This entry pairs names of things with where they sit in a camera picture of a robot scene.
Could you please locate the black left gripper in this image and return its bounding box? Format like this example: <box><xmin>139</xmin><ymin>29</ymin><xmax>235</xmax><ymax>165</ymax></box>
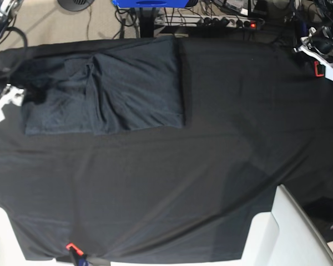
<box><xmin>294</xmin><ymin>26</ymin><xmax>333</xmax><ymax>81</ymax></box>

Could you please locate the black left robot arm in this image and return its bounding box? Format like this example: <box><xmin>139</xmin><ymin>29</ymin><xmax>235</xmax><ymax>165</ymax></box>
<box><xmin>289</xmin><ymin>1</ymin><xmax>333</xmax><ymax>81</ymax></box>

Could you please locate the power strip on floor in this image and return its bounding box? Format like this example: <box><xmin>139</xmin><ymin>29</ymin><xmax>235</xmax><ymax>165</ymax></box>
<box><xmin>154</xmin><ymin>14</ymin><xmax>265</xmax><ymax>30</ymax></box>

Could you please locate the red black table clamp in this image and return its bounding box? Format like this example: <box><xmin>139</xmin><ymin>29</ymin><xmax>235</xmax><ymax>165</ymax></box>
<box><xmin>314</xmin><ymin>61</ymin><xmax>325</xmax><ymax>77</ymax></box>

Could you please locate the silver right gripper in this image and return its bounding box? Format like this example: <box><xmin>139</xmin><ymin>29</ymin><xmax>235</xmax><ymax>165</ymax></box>
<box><xmin>0</xmin><ymin>66</ymin><xmax>26</xmax><ymax>125</ymax></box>

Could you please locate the blue clamp at rear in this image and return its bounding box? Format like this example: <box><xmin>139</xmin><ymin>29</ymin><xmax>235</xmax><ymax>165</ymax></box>
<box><xmin>294</xmin><ymin>21</ymin><xmax>308</xmax><ymax>47</ymax></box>

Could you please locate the dark grey T-shirt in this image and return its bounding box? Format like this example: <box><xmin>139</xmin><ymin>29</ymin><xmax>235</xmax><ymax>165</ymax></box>
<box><xmin>11</xmin><ymin>37</ymin><xmax>185</xmax><ymax>135</ymax></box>

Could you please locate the red blue front clamp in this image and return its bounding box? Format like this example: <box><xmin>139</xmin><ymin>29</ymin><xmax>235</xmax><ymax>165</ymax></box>
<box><xmin>66</xmin><ymin>243</ymin><xmax>90</xmax><ymax>266</ymax></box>

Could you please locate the round black stand base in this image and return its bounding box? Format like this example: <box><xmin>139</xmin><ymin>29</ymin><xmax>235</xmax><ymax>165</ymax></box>
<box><xmin>57</xmin><ymin>0</ymin><xmax>94</xmax><ymax>12</ymax></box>

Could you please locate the blue plastic bin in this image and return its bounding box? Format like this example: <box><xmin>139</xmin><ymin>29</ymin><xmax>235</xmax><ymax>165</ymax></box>
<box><xmin>112</xmin><ymin>0</ymin><xmax>199</xmax><ymax>8</ymax></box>

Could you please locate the black floor cable bundle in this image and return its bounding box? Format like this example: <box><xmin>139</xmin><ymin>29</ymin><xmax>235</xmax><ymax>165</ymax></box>
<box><xmin>110</xmin><ymin>0</ymin><xmax>256</xmax><ymax>39</ymax></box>

